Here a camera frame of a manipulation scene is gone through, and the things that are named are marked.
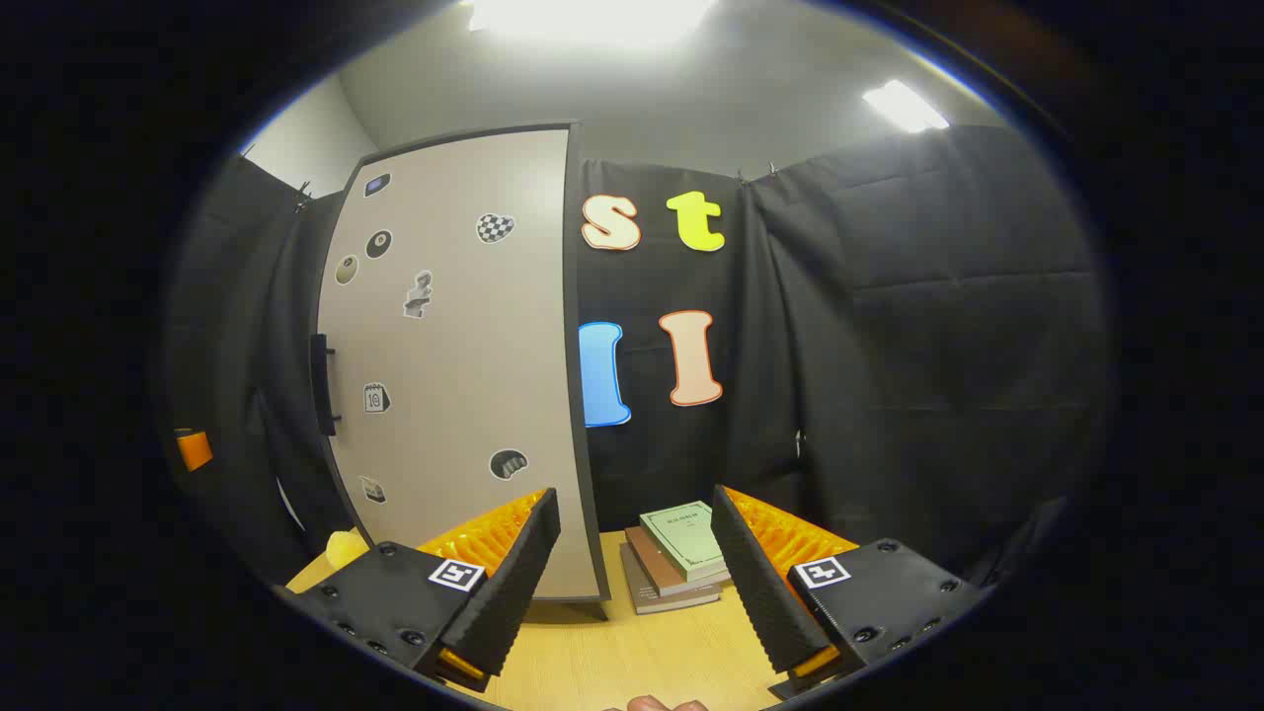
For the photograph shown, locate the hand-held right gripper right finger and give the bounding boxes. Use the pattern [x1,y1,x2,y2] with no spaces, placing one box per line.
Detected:
[709,484,988,700]

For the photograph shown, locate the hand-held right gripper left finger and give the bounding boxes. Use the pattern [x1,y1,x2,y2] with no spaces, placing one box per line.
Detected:
[281,484,562,692]

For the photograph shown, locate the green book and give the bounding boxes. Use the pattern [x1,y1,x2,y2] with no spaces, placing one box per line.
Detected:
[639,501,732,584]

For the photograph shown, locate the grey book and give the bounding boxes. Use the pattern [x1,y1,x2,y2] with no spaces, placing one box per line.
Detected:
[620,543,723,615]

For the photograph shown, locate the brown book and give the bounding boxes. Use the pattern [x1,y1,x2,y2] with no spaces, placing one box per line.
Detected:
[625,526,728,598]

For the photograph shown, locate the yellow foam ball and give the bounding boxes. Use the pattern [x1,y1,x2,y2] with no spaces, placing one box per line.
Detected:
[326,530,372,571]

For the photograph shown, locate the black backdrop cloth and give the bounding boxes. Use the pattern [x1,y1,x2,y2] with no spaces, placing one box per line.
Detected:
[163,123,1117,593]

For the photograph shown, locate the small ceiling light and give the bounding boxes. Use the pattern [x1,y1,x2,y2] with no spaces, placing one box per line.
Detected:
[862,79,951,134]

